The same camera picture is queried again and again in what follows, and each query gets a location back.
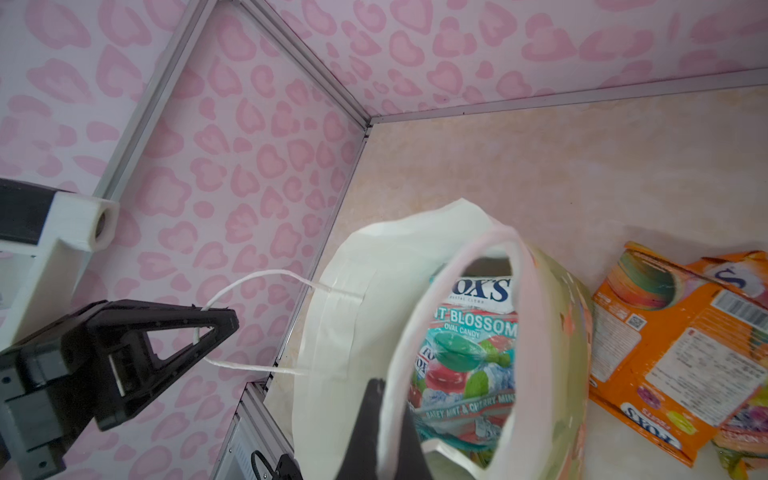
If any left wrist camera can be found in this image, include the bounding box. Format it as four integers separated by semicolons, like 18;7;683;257
1;179;120;350

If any aluminium mounting rail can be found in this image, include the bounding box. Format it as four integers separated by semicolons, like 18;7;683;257
210;382;294;480

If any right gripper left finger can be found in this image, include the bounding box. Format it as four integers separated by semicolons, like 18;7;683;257
336;379;384;480

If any diagonal aluminium frame bar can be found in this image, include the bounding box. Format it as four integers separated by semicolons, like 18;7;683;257
93;0;218;201

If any white illustrated paper bag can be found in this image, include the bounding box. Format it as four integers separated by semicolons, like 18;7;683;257
292;200;593;479

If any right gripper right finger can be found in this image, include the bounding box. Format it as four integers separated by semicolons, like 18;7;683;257
398;413;432;480

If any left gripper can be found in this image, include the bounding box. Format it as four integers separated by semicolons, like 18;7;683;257
1;299;239;479

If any orange pink Fox's candy bag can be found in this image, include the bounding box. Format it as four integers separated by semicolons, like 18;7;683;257
686;250;768;480

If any teal Fox's candy bag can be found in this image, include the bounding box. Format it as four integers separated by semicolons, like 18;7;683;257
408;275;518;457

